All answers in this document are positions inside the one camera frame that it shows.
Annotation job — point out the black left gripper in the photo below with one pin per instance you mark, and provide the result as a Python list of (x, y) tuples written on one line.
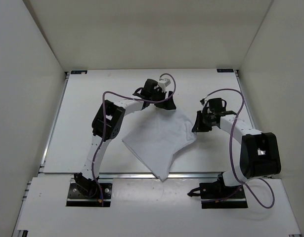
[(168, 105)]

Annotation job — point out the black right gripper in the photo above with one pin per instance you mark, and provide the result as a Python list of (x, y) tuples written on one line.
[(197, 126)]

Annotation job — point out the white fabric skirt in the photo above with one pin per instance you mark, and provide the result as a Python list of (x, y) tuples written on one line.
[(156, 140)]

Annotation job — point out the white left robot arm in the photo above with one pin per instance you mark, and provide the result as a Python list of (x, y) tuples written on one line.
[(107, 123)]

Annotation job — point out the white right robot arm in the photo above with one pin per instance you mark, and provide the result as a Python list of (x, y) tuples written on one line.
[(259, 154)]

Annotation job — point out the right teal corner label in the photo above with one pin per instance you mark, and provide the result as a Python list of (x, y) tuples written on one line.
[(225, 70)]

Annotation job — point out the teal corner label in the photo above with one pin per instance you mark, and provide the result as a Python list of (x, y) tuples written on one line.
[(78, 72), (225, 70)]

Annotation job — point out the left teal corner label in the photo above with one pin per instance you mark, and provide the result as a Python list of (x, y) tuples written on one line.
[(78, 72)]

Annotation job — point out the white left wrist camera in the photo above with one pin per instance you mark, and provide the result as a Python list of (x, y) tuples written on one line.
[(163, 83)]

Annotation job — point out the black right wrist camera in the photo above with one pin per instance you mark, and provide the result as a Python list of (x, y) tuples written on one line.
[(217, 105)]

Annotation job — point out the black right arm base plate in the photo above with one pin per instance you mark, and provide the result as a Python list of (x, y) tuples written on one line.
[(217, 196)]

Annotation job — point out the aluminium table edge rail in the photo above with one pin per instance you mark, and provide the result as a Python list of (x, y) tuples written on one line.
[(184, 175)]

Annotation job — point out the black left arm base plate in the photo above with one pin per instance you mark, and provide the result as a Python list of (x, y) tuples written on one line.
[(76, 197)]

